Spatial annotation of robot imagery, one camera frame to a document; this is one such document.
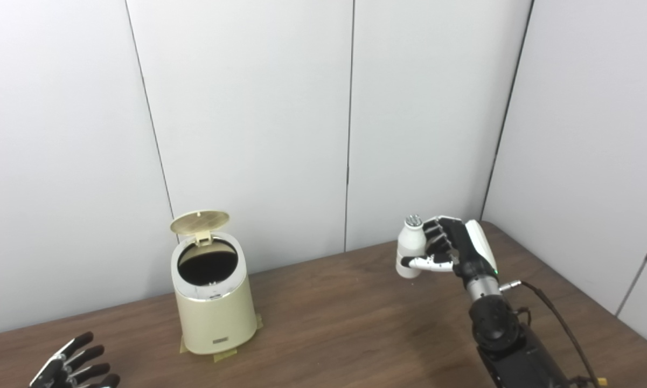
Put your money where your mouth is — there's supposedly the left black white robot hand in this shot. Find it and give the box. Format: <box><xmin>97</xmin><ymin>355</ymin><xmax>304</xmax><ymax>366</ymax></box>
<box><xmin>30</xmin><ymin>331</ymin><xmax>121</xmax><ymax>388</ymax></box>

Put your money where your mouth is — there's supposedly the cream round bin lid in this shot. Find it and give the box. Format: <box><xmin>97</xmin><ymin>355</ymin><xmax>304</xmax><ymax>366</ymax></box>
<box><xmin>170</xmin><ymin>210</ymin><xmax>230</xmax><ymax>247</ymax></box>

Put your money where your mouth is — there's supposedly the cream-colored round bin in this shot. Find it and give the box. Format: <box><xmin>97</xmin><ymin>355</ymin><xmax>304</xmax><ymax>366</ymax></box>
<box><xmin>171</xmin><ymin>232</ymin><xmax>258</xmax><ymax>355</ymax></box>

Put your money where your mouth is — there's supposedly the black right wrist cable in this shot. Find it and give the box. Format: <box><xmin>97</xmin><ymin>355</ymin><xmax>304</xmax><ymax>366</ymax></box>
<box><xmin>499</xmin><ymin>280</ymin><xmax>602</xmax><ymax>388</ymax></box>

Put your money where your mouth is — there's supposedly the small white plastic bottle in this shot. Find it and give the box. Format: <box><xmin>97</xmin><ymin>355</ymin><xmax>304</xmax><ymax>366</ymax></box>
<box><xmin>396</xmin><ymin>214</ymin><xmax>427</xmax><ymax>279</ymax></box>

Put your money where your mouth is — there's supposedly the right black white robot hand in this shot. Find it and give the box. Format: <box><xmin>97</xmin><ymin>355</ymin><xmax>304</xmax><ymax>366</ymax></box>
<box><xmin>400</xmin><ymin>216</ymin><xmax>499</xmax><ymax>280</ymax></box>

